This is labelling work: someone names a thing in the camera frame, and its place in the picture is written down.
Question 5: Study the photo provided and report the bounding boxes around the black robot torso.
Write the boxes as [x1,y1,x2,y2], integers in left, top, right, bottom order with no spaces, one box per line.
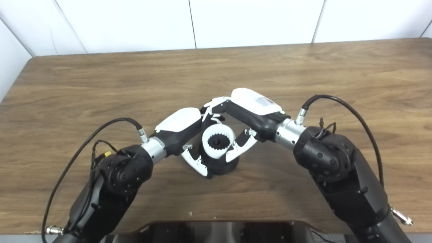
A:
[105,221,318,243]

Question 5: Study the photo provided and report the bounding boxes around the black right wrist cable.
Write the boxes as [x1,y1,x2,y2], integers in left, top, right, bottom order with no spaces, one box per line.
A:
[295,95,414,226]

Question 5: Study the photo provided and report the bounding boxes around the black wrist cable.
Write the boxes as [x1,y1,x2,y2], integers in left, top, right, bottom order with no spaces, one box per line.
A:
[41,117,149,243]
[295,95,414,226]

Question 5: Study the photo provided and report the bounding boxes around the thin left arm wires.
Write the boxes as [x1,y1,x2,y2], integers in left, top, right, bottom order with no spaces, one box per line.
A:
[91,140,118,169]

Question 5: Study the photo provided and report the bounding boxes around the black floor cable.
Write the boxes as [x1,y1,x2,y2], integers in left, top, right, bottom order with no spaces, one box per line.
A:
[310,229,334,243]

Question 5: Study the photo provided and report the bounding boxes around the white ring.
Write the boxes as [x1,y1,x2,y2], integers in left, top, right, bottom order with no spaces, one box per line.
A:
[202,124,236,160]

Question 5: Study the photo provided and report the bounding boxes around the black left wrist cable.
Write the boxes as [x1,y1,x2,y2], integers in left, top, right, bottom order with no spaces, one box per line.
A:
[41,117,149,243]

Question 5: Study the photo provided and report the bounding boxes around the thin right arm wires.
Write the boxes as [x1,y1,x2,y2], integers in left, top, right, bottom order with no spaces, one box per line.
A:
[316,118,337,139]

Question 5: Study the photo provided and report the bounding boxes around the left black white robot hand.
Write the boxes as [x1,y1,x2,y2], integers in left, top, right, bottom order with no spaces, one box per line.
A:
[141,107,223,178]

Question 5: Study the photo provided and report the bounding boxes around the round black part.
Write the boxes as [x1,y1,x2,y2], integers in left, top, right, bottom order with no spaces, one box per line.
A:
[199,115,240,176]

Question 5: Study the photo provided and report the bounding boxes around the thin arm wires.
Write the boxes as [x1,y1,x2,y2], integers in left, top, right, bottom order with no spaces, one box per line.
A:
[91,140,118,169]
[316,118,337,139]

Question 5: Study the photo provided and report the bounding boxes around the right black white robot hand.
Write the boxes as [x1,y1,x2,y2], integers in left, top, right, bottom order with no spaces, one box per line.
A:
[202,88,307,163]

